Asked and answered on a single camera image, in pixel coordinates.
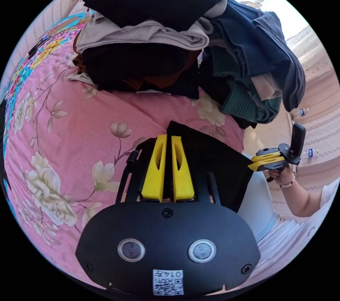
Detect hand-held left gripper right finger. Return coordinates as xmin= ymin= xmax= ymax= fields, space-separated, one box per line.
xmin=171 ymin=135 xmax=197 ymax=199

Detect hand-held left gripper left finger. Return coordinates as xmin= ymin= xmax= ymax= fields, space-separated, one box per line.
xmin=141 ymin=134 xmax=168 ymax=199

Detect black long pants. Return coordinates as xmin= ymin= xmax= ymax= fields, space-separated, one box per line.
xmin=166 ymin=120 xmax=255 ymax=213

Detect person's right forearm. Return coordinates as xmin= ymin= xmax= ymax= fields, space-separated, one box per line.
xmin=279 ymin=173 xmax=326 ymax=218

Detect person's right hand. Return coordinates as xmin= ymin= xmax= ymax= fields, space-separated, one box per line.
xmin=268 ymin=165 xmax=296 ymax=188

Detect clear plastic water bottle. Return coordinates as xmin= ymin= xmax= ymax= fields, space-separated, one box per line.
xmin=290 ymin=108 xmax=311 ymax=119
xmin=301 ymin=148 xmax=320 ymax=159

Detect person's body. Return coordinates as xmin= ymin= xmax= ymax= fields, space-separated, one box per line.
xmin=238 ymin=154 xmax=340 ymax=297

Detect bed with pink floral quilt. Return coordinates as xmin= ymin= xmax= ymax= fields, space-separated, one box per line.
xmin=0 ymin=9 xmax=246 ymax=290

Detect pile of clothes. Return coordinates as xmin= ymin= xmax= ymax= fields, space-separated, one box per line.
xmin=67 ymin=0 xmax=306 ymax=129

